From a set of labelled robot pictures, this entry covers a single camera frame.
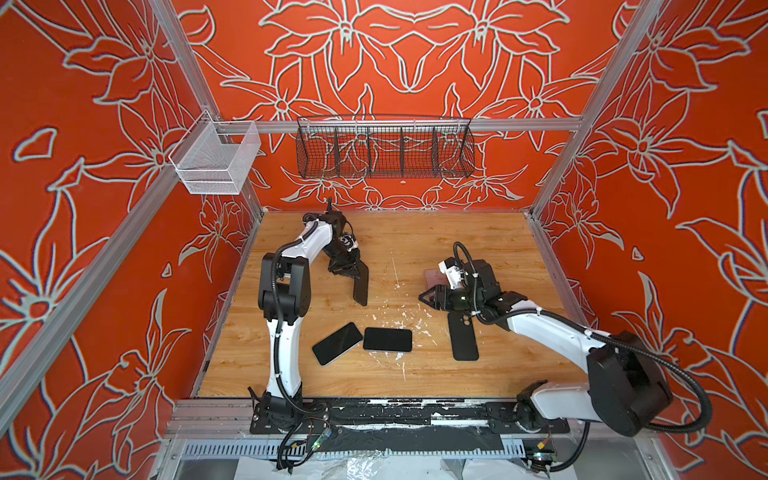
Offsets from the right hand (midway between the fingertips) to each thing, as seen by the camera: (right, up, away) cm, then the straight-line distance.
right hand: (420, 297), depth 82 cm
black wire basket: (-10, +47, +15) cm, 51 cm away
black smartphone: (-24, -15, +4) cm, 29 cm away
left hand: (-19, +6, +13) cm, 23 cm away
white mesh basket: (-65, +43, +11) cm, 78 cm away
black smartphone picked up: (-18, +2, +11) cm, 21 cm away
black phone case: (+14, -13, +6) cm, 20 cm away
